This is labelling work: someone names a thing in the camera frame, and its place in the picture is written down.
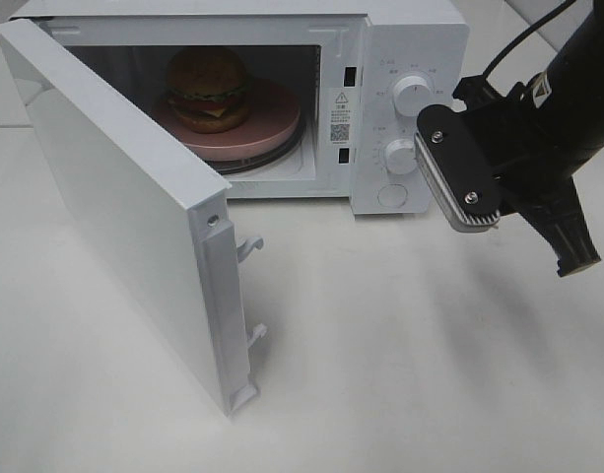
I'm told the burger with lettuce and cheese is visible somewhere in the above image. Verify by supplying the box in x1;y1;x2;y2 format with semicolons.
166;45;252;134

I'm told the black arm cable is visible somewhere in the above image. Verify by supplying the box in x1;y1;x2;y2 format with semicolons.
478;0;576;80

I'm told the white microwave oven body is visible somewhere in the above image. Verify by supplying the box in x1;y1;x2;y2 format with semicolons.
5;1;469;215

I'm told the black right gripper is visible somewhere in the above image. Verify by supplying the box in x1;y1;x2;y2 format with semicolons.
451;73;601;277

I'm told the white microwave door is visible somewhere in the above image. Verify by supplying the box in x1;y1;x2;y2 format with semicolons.
0;20;266;414

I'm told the glass microwave turntable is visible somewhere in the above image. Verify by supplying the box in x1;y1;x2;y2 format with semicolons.
206;119;306;175

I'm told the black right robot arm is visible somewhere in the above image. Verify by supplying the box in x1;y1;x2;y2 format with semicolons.
453;1;604;277

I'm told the round white door release button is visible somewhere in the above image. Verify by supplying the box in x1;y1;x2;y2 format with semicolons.
377;183;408;209

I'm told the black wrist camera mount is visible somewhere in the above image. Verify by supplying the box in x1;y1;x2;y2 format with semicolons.
414;104;502;233

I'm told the white microwave knob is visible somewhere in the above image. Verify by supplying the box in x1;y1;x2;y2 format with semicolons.
384;139;417;175
392;73;434;117

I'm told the pink round plate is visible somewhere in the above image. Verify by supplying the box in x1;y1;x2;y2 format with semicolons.
152;78;302;163

